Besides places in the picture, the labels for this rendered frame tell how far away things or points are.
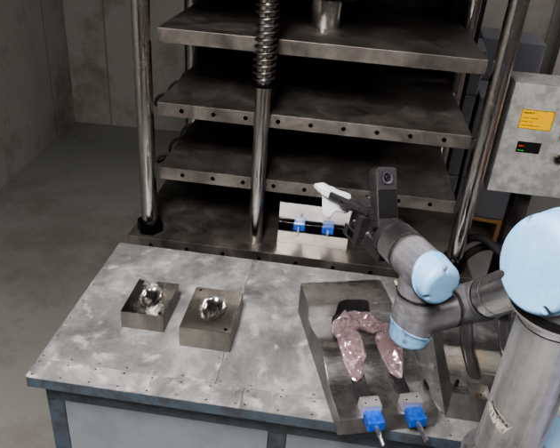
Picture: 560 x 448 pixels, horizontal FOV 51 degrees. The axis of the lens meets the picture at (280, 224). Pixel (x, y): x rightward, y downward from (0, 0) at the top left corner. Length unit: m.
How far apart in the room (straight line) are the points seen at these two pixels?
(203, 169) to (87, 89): 3.47
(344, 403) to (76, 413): 0.78
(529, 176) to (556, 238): 1.60
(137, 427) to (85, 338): 0.30
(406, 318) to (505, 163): 1.29
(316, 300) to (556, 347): 1.09
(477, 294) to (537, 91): 1.22
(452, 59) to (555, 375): 1.41
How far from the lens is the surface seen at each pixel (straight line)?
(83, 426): 1.91
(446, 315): 1.08
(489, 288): 1.05
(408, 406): 1.58
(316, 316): 1.79
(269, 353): 1.76
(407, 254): 1.01
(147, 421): 1.81
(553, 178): 2.32
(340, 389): 1.60
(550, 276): 0.71
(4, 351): 3.12
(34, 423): 2.75
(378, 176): 1.09
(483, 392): 1.70
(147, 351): 1.77
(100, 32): 5.45
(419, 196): 2.21
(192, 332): 1.74
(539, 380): 0.82
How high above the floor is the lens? 1.97
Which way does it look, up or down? 30 degrees down
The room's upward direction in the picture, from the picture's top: 5 degrees clockwise
